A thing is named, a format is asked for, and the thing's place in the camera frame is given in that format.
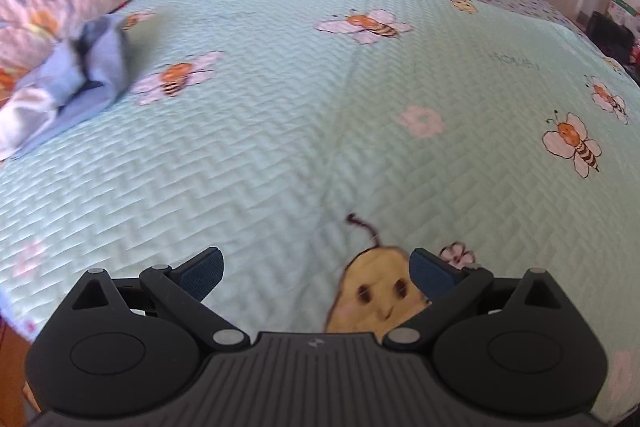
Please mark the blue fleece pants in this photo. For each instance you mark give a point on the blue fleece pants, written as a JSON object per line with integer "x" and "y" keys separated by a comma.
{"x": 85, "y": 74}

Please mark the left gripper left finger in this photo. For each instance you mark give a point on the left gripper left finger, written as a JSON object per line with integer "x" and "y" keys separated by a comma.
{"x": 179, "y": 294}

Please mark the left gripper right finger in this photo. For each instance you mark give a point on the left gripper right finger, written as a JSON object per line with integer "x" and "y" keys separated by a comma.
{"x": 449, "y": 290}

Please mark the black chair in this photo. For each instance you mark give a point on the black chair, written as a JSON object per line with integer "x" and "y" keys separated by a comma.
{"x": 614, "y": 41}

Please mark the green quilted bee bedspread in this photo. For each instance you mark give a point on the green quilted bee bedspread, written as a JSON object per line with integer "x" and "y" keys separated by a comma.
{"x": 258, "y": 125}

